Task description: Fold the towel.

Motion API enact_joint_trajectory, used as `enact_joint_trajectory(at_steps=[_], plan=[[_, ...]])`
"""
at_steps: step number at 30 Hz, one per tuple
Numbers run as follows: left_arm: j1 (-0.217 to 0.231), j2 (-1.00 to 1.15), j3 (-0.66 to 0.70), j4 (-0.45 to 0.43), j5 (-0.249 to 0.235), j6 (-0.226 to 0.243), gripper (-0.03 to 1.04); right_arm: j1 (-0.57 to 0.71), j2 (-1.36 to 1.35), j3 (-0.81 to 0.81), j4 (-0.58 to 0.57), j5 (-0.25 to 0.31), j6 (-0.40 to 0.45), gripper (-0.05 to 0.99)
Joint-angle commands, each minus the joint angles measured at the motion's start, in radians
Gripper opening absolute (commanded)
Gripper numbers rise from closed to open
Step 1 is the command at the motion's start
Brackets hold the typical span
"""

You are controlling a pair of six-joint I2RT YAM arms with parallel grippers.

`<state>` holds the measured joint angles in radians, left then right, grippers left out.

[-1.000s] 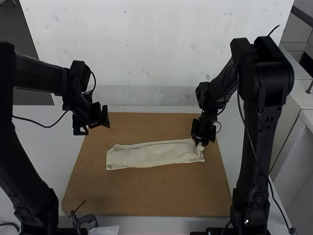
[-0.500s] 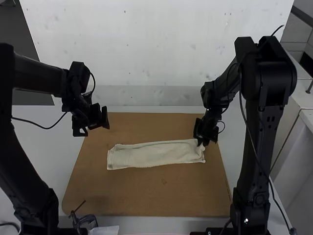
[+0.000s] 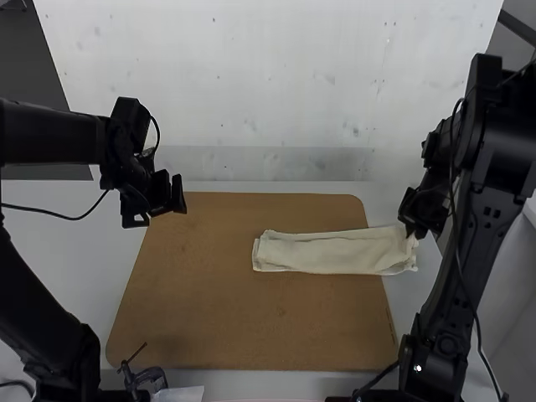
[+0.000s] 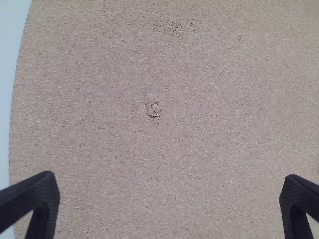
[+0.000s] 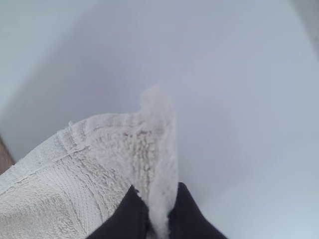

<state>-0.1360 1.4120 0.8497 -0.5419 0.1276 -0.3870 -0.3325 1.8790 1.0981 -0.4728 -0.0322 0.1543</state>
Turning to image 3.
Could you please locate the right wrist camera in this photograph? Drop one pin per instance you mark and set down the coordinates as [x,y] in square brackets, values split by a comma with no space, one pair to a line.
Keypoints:
[430,148]

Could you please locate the pale towel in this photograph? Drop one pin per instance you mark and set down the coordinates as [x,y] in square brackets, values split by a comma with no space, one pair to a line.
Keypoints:
[335,251]

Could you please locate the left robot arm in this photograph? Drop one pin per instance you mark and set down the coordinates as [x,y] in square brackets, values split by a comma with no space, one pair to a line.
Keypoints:
[42,134]

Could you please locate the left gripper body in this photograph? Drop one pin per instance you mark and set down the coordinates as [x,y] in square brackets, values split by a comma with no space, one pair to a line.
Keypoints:
[134,188]

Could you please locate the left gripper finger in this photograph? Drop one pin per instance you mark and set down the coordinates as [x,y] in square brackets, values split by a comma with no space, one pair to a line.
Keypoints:
[161,192]
[179,194]

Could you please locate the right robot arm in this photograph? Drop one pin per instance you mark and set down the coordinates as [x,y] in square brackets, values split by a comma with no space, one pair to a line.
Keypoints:
[481,218]

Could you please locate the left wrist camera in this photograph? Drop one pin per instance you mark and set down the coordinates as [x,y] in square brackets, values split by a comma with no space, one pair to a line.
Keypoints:
[132,117]

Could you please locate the cork mat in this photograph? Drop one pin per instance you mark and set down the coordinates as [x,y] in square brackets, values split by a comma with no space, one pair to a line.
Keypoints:
[230,293]

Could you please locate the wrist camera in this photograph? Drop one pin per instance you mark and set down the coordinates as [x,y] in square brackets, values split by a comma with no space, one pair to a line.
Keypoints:
[430,148]
[132,117]

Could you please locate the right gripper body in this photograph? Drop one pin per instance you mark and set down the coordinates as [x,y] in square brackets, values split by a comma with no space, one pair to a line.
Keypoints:
[425,205]

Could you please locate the black clamp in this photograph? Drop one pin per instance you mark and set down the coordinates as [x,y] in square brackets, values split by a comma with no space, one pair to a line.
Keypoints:
[136,377]

